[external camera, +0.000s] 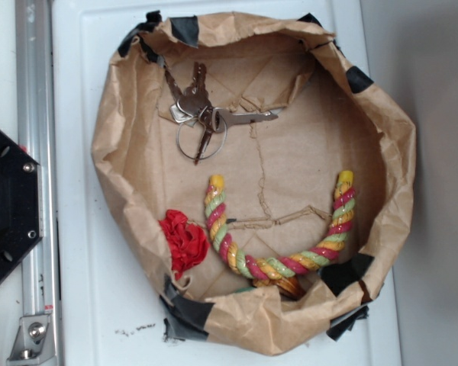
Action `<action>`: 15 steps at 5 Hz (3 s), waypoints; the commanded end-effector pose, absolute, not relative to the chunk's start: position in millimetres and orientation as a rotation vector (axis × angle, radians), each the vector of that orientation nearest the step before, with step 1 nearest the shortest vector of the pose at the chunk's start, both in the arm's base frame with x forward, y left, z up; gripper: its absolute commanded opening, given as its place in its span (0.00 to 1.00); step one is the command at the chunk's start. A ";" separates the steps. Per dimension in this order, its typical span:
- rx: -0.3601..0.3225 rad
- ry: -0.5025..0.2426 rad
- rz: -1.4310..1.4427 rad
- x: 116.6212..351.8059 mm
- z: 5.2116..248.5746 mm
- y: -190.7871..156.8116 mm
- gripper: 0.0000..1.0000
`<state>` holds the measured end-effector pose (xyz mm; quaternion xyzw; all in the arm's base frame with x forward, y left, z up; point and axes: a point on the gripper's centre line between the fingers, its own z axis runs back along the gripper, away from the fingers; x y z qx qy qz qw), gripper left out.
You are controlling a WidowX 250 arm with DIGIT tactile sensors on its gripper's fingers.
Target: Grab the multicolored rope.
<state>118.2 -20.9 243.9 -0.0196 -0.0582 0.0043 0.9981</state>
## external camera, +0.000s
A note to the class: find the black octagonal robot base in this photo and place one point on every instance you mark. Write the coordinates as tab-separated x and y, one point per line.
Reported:
19	205

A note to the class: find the brown paper lined bin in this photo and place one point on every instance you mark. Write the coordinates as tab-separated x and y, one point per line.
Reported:
305	214

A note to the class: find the silver key pointing right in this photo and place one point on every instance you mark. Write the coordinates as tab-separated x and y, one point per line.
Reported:
222	119

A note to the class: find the dark key pointing down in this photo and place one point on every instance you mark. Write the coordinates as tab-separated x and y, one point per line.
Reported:
205	119

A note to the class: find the red crumpled cloth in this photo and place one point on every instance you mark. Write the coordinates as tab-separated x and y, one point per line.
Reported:
187	242

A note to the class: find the silver key pointing up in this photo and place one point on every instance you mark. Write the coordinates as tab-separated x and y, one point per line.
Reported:
195	98

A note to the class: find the dark key upper left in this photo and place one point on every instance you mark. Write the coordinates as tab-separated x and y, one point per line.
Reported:
175	90

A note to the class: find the aluminium extrusion rail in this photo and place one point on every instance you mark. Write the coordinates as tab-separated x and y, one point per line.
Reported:
41	267

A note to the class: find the metal corner bracket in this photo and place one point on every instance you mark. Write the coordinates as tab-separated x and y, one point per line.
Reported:
34	342

